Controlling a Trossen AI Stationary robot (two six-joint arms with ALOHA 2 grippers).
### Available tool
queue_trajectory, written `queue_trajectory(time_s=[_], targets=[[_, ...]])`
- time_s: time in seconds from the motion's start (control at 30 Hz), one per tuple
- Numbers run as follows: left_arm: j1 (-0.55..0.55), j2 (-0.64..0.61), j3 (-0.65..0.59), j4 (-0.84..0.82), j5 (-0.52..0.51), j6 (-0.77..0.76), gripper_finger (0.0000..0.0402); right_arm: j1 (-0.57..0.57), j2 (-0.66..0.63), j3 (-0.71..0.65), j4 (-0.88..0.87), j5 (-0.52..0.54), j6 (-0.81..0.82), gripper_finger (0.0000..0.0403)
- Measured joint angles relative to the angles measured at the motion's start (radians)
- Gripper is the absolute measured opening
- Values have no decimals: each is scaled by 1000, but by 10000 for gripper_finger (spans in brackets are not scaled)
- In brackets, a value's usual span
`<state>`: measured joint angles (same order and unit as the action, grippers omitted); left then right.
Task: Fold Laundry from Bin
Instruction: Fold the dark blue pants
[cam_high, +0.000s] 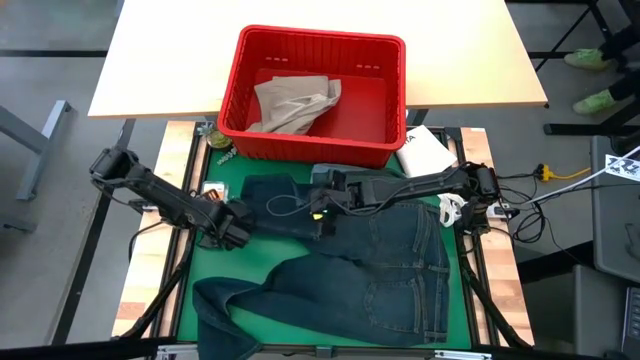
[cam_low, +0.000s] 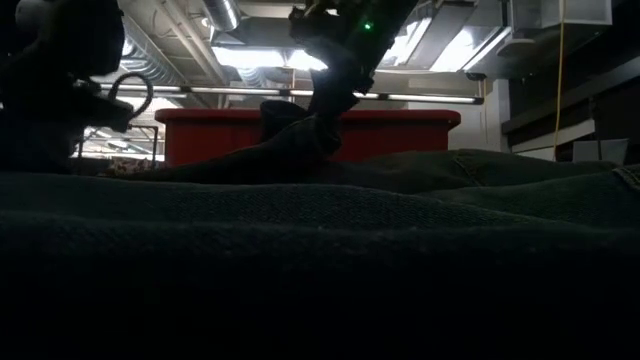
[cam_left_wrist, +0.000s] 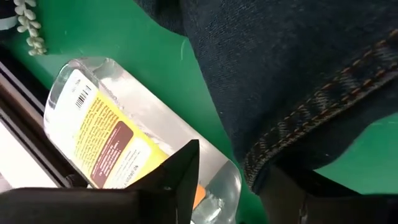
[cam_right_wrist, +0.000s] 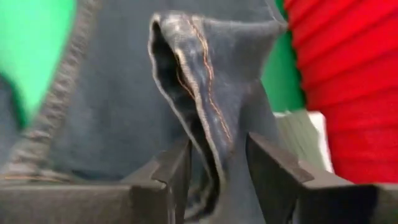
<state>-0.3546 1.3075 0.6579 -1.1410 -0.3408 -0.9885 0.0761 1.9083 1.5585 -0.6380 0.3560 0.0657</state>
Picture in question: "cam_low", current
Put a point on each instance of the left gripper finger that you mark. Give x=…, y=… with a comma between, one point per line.
x=60, y=150
x=20, y=150

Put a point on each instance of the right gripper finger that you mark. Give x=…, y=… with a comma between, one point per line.
x=345, y=105
x=322, y=106

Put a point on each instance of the dark blue denim jeans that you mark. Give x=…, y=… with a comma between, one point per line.
x=300, y=250

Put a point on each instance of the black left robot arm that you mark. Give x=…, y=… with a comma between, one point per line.
x=65, y=35

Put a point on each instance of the red plastic laundry bin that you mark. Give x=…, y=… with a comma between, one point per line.
x=400, y=135

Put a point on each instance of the small pineapple plant ornament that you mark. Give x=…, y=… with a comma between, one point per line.
x=127, y=165

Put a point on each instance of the long light tube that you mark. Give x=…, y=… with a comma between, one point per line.
x=240, y=91

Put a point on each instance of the dark shelving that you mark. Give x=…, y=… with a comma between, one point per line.
x=575, y=100

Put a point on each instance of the grey storage box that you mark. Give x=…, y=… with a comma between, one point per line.
x=600, y=150

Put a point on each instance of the black background frame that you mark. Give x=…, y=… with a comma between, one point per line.
x=156, y=142

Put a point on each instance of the silver ventilation duct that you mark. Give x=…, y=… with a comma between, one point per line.
x=150, y=65

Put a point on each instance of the short round silver duct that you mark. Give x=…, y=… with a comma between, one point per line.
x=222, y=15

